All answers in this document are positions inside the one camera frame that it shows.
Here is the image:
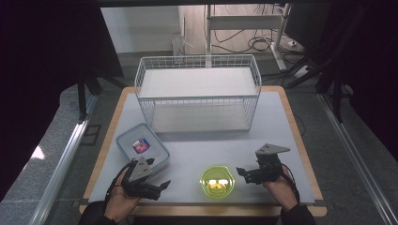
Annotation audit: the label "black metal stand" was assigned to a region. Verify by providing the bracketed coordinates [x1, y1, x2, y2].
[77, 67, 127, 121]
[284, 3, 375, 124]

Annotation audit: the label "clear blue lidded food container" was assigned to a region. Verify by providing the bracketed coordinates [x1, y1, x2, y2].
[115, 122, 171, 173]

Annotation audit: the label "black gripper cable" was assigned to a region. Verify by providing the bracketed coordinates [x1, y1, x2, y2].
[104, 162, 136, 205]
[281, 163, 301, 204]

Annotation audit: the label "wooden table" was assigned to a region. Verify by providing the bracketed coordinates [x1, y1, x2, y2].
[78, 85, 329, 218]

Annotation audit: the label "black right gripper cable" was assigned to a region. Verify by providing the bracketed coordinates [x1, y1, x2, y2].
[281, 163, 301, 204]

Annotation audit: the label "white metal desk frame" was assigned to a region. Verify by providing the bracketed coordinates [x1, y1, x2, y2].
[205, 3, 293, 72]

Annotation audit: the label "person's left hand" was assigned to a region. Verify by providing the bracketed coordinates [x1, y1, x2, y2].
[103, 170, 143, 224]

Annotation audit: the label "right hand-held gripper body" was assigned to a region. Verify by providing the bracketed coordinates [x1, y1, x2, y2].
[248, 142, 291, 186]

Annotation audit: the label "black floor cables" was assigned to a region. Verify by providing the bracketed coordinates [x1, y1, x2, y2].
[212, 28, 306, 65]

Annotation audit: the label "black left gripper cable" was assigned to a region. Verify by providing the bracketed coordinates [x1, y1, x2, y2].
[104, 162, 136, 205]

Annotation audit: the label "green plastic bowl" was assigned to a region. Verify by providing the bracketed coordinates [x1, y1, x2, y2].
[199, 165, 236, 200]

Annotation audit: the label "white power strip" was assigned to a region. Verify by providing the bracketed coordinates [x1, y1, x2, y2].
[294, 65, 312, 79]

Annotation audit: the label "black curtain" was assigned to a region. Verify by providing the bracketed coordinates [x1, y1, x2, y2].
[0, 0, 125, 203]
[325, 0, 398, 163]

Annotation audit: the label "dark floor grate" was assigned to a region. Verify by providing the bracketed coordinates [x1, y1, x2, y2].
[79, 124, 102, 146]

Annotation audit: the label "aluminium floor rail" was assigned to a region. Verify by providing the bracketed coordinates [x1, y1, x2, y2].
[28, 93, 99, 225]
[316, 93, 398, 225]

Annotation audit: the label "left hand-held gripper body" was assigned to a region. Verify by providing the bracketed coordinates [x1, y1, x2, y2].
[121, 157, 162, 202]

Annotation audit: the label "person's right hand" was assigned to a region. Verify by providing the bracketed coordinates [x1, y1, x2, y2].
[262, 165, 299, 213]

